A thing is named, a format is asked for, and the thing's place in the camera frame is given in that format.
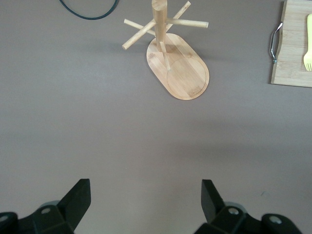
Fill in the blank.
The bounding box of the yellow plastic fork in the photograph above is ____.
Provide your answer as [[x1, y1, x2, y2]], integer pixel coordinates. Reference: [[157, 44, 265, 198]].
[[303, 13, 312, 72]]

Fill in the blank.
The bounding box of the wooden mug tree stand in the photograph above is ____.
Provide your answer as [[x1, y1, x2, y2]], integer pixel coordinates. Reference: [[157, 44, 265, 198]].
[[121, 0, 210, 100]]

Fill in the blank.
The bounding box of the metal cutting board handle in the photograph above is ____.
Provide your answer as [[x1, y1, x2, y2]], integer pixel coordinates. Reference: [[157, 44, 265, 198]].
[[270, 21, 284, 64]]

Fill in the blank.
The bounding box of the bamboo cutting board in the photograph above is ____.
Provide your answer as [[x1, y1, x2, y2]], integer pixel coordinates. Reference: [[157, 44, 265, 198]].
[[269, 0, 312, 88]]

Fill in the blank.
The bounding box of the long black looped cable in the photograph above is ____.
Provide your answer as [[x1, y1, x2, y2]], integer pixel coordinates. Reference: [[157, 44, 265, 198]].
[[59, 0, 119, 20]]

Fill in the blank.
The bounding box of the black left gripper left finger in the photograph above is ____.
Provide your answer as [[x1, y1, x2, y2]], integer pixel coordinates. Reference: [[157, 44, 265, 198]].
[[0, 178, 91, 234]]

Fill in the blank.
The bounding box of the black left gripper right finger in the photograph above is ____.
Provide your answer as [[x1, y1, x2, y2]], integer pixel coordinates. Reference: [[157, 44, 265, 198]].
[[195, 179, 303, 234]]

